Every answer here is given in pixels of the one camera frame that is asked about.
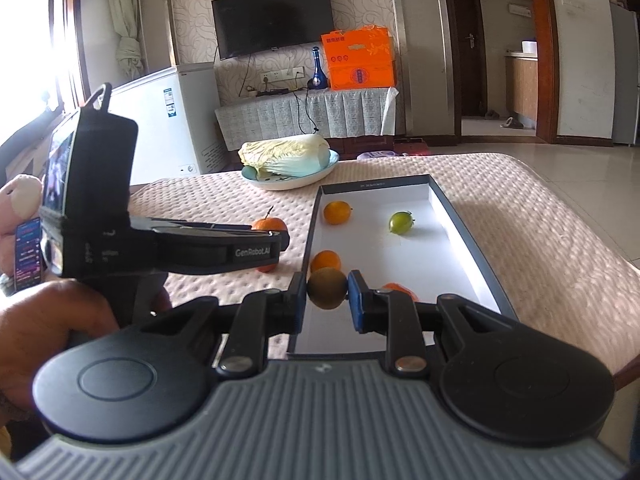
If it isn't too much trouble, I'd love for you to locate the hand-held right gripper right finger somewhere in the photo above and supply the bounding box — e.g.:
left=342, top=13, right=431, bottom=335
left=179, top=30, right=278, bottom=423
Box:
left=347, top=270, right=518, bottom=377

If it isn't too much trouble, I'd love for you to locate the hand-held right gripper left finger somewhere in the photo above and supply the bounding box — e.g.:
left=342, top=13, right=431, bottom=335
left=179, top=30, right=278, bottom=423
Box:
left=135, top=271, right=308, bottom=378

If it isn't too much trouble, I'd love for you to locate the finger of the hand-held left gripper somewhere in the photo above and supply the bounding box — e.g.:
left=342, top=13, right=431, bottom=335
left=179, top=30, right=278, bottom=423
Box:
left=150, top=226, right=292, bottom=262
left=130, top=216, right=253, bottom=231

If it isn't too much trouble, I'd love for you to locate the orange with stem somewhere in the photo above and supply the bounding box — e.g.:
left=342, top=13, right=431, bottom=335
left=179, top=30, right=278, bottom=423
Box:
left=251, top=206, right=290, bottom=273

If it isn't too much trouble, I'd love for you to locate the brown kiwi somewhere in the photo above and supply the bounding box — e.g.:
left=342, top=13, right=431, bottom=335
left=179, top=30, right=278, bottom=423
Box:
left=306, top=268, right=348, bottom=311

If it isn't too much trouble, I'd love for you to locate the green tomato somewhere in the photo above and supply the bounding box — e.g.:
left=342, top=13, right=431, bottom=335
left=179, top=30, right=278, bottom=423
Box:
left=389, top=211, right=415, bottom=235

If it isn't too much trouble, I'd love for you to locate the dark box with white inside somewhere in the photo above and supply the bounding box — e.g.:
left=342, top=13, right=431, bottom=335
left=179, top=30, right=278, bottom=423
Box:
left=287, top=174, right=518, bottom=358

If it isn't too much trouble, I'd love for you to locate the person's left hand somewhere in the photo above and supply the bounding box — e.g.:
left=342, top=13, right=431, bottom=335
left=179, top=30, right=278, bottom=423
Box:
left=0, top=279, right=122, bottom=413

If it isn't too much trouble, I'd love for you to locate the white enamel basin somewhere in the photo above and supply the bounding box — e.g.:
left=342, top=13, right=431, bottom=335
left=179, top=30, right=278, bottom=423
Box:
left=241, top=150, right=340, bottom=191

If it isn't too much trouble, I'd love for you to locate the napa cabbage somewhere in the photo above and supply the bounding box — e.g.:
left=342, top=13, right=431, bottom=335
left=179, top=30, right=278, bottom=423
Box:
left=238, top=135, right=331, bottom=178

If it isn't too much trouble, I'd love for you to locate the white chest freezer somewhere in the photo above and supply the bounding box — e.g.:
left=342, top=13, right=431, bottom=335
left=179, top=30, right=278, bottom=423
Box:
left=107, top=62, right=226, bottom=186

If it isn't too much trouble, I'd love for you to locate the dark patterned cloth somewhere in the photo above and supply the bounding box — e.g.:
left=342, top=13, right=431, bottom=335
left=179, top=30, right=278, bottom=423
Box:
left=15, top=219, right=42, bottom=292

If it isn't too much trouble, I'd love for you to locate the patterned cabinet cover cloth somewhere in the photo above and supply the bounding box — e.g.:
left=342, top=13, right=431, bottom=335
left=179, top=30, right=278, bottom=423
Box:
left=215, top=87, right=398, bottom=151

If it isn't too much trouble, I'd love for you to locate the pale tied curtain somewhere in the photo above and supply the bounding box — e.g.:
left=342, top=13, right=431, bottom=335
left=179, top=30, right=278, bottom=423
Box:
left=107, top=0, right=146, bottom=78

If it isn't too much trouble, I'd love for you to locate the dark red box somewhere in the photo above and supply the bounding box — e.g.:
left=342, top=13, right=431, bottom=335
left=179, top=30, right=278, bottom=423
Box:
left=393, top=139, right=432, bottom=157

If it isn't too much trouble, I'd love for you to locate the blue glass bottle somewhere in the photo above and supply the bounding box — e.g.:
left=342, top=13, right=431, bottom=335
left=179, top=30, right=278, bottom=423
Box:
left=311, top=46, right=331, bottom=92

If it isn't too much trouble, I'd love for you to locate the orange gift box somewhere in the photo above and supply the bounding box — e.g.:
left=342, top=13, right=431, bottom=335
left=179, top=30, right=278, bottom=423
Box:
left=321, top=25, right=396, bottom=92

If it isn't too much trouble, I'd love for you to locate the dark wooden door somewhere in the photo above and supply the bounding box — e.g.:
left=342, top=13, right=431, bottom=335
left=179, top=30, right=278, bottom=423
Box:
left=460, top=10, right=483, bottom=118

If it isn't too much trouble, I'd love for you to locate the wooden kitchen counter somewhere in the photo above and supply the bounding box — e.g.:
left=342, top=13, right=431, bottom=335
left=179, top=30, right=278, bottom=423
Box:
left=505, top=50, right=538, bottom=128

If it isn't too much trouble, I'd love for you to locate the grey refrigerator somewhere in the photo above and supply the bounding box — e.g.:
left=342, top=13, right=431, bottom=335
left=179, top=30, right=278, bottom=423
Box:
left=612, top=5, right=640, bottom=146

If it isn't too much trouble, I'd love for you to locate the black cable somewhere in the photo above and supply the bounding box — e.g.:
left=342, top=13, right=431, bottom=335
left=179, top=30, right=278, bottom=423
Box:
left=295, top=91, right=321, bottom=133

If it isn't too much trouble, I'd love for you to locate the white wall outlet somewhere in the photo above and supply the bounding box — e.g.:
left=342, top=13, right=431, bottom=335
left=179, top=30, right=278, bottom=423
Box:
left=260, top=67, right=305, bottom=83

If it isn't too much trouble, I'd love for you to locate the black wall television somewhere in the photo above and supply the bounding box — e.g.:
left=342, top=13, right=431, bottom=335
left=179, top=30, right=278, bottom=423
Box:
left=212, top=0, right=335, bottom=60

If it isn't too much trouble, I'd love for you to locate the wooden bed frame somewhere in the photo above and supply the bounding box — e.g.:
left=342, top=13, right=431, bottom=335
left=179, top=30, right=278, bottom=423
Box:
left=615, top=355, right=640, bottom=391

